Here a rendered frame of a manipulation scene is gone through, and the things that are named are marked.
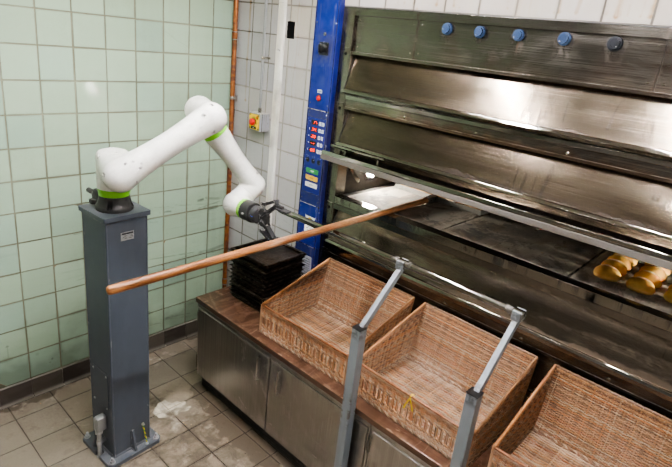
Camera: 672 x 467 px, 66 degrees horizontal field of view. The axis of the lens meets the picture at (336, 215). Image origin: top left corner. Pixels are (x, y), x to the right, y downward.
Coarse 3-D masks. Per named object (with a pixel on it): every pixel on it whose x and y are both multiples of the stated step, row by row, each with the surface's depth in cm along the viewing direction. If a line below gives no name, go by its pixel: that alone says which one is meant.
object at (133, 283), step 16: (400, 208) 257; (336, 224) 224; (352, 224) 232; (272, 240) 199; (288, 240) 204; (224, 256) 182; (240, 256) 187; (160, 272) 165; (176, 272) 169; (112, 288) 154; (128, 288) 157
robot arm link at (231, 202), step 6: (240, 186) 238; (234, 192) 236; (240, 192) 236; (246, 192) 237; (228, 198) 235; (234, 198) 234; (240, 198) 233; (246, 198) 235; (252, 198) 239; (228, 204) 234; (234, 204) 232; (228, 210) 235; (234, 210) 232
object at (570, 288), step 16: (352, 208) 265; (368, 208) 258; (400, 224) 246; (416, 224) 243; (432, 240) 236; (448, 240) 230; (464, 240) 229; (480, 256) 221; (496, 256) 216; (528, 272) 207; (544, 272) 205; (560, 288) 200; (576, 288) 196; (592, 288) 195; (608, 304) 189; (624, 304) 185; (640, 304) 186; (640, 320) 183; (656, 320) 179
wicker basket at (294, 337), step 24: (336, 264) 274; (288, 288) 258; (312, 288) 273; (360, 288) 263; (264, 312) 247; (288, 312) 264; (312, 312) 274; (336, 312) 272; (360, 312) 263; (408, 312) 244; (288, 336) 250; (312, 336) 227; (336, 336) 254; (312, 360) 231; (336, 360) 220
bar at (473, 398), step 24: (288, 216) 243; (408, 264) 200; (384, 288) 200; (456, 288) 187; (360, 336) 193; (504, 336) 172; (360, 360) 198; (480, 384) 166; (336, 456) 213; (456, 456) 172
